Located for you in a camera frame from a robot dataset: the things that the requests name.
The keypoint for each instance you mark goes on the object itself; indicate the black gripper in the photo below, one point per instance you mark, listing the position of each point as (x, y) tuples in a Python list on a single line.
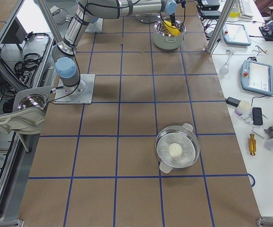
[(172, 18)]

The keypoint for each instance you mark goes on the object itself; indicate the yellow corn cob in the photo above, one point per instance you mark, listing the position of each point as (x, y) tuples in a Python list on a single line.
[(172, 29)]

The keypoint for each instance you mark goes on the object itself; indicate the glass pot lid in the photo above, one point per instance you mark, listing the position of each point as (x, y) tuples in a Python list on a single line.
[(148, 18)]

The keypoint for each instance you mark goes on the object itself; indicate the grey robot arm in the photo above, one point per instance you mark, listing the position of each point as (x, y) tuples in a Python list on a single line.
[(87, 11)]

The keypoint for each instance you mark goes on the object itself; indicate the pale green cooking pot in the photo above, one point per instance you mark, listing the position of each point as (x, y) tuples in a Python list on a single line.
[(164, 39)]

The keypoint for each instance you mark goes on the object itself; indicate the steel steamer pot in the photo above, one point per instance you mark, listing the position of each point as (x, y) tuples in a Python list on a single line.
[(183, 135)]

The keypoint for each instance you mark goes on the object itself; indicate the blue teach pendant far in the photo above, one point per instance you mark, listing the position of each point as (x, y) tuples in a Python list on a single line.
[(236, 34)]

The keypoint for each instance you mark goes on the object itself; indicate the blue teach pendant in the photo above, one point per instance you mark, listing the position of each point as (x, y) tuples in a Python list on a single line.
[(236, 34), (257, 77)]

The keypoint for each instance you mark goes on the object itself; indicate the yellow tape roll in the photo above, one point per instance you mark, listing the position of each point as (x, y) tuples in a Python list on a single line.
[(235, 12)]

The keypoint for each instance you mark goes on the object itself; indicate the white keyboard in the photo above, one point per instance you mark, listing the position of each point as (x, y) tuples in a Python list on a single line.
[(245, 9)]

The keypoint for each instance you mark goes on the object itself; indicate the black scissors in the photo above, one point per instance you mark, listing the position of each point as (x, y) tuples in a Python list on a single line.
[(252, 58)]

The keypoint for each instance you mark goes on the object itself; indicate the blue teach pendant near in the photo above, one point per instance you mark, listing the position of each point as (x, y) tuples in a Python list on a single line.
[(257, 77)]

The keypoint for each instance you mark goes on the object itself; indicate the black power adapter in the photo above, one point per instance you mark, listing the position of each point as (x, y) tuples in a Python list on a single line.
[(232, 101)]

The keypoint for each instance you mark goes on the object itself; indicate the white paper cup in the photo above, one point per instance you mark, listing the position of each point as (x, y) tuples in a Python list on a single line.
[(242, 107)]

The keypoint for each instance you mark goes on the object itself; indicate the black phone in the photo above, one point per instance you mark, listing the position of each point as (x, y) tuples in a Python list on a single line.
[(257, 116)]

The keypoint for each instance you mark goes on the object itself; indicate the white steamed bun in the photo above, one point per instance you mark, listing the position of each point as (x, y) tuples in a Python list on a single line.
[(175, 150)]

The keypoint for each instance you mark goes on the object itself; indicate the gold brass fitting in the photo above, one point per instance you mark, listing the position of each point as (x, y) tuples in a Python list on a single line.
[(252, 144)]

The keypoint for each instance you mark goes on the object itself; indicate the white office chair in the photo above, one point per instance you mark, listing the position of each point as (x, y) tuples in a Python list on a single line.
[(27, 121)]

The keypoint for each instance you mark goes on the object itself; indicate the aluminium frame post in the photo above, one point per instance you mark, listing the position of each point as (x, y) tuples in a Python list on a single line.
[(220, 23)]

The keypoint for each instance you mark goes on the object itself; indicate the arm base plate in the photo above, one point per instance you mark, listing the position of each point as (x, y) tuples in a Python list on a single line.
[(95, 27), (83, 94)]

